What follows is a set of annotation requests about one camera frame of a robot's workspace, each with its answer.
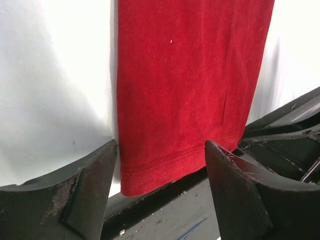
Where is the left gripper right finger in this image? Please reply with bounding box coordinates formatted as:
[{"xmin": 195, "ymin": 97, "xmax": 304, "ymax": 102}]
[{"xmin": 204, "ymin": 140, "xmax": 320, "ymax": 240}]

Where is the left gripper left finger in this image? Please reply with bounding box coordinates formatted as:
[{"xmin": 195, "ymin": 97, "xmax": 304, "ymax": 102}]
[{"xmin": 0, "ymin": 140, "xmax": 117, "ymax": 240}]

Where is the red t-shirt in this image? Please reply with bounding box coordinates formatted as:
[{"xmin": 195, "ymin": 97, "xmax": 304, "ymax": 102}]
[{"xmin": 116, "ymin": 0, "xmax": 274, "ymax": 197}]

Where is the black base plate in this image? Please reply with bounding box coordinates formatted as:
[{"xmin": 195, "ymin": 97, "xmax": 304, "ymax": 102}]
[{"xmin": 101, "ymin": 89, "xmax": 320, "ymax": 240}]

